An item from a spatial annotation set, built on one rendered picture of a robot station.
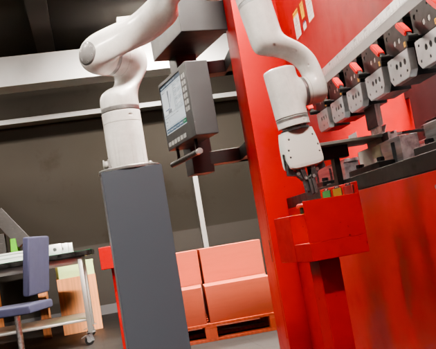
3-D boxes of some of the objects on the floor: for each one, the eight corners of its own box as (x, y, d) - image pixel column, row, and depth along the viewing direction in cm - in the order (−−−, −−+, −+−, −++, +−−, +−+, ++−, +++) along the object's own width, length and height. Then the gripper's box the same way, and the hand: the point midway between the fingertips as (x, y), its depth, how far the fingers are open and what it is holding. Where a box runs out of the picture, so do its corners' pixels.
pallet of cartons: (138, 341, 569) (125, 261, 575) (267, 317, 588) (254, 239, 594) (142, 356, 490) (127, 262, 496) (291, 327, 509) (275, 237, 515)
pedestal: (113, 392, 382) (91, 244, 389) (158, 383, 385) (135, 237, 392) (112, 399, 362) (88, 244, 369) (158, 390, 365) (135, 236, 372)
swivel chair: (66, 354, 563) (48, 235, 571) (63, 365, 509) (43, 233, 517) (-7, 369, 551) (-24, 246, 560) (-18, 381, 498) (-36, 245, 506)
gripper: (273, 129, 170) (292, 200, 169) (325, 116, 175) (344, 185, 174) (262, 134, 178) (281, 203, 176) (313, 122, 182) (331, 189, 181)
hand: (311, 187), depth 175 cm, fingers closed
